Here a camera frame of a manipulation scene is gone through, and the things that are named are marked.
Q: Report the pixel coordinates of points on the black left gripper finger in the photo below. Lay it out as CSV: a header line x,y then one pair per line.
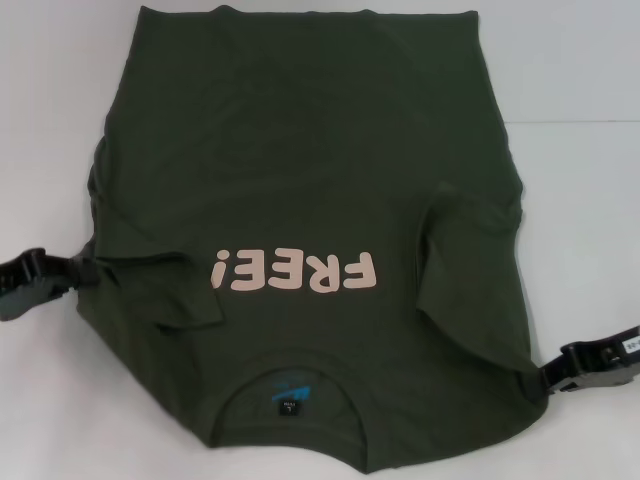
x,y
22,302
40,272

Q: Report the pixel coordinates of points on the dark green FREE t-shirt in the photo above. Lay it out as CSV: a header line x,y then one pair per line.
x,y
300,175

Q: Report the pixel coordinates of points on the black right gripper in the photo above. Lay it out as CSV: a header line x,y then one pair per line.
x,y
630,362

